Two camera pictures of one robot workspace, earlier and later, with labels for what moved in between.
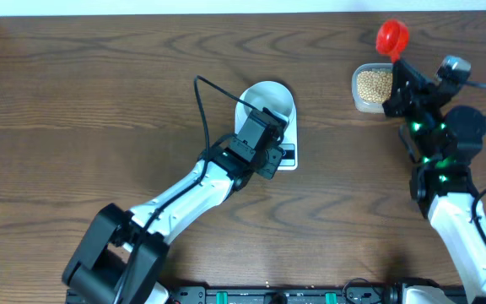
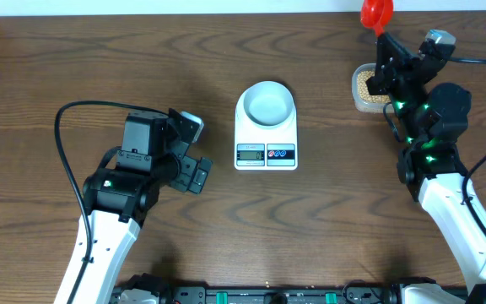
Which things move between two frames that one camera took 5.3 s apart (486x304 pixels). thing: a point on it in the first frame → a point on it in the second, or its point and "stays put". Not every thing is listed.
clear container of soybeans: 372,86 stays put
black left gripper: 273,159 → 188,165
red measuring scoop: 392,38 → 376,14
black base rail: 337,295 stays put
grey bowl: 269,95 stays put
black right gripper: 403,96 → 402,64
